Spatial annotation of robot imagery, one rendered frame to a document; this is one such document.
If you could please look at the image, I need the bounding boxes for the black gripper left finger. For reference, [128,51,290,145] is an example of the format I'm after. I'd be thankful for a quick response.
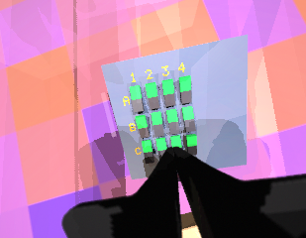
[61,147,183,238]

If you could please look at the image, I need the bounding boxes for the grey switch panel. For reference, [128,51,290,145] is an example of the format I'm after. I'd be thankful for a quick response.
[101,35,248,179]

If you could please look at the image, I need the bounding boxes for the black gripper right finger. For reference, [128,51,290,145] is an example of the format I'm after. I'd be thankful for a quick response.
[172,146,306,238]

